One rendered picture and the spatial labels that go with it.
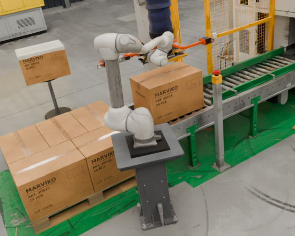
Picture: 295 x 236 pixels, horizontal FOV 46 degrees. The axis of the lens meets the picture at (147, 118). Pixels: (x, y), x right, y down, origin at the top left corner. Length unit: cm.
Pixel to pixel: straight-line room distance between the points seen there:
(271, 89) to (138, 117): 190
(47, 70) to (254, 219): 315
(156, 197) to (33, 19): 819
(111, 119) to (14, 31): 793
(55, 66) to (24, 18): 567
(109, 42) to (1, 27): 799
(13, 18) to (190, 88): 755
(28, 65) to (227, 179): 285
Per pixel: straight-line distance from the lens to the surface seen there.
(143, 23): 430
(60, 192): 319
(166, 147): 262
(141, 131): 259
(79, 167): 313
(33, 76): 481
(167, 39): 288
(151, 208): 299
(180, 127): 330
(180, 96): 337
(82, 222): 330
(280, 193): 339
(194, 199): 330
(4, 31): 1034
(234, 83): 414
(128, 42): 236
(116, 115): 263
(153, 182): 282
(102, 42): 247
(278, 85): 412
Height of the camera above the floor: 222
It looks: 28 degrees down
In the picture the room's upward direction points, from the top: 9 degrees counter-clockwise
